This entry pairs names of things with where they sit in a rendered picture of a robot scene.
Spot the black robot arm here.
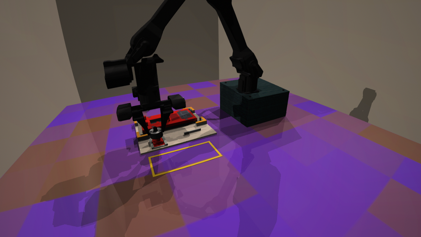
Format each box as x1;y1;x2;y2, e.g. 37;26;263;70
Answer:
103;0;263;94

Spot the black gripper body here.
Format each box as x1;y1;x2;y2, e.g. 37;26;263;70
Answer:
116;81;186;121

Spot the black wheel with grey hub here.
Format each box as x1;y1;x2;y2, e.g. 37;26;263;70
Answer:
149;127;163;139

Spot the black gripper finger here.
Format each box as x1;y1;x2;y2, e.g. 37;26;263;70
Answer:
132;113;150;136
160;108;173;132

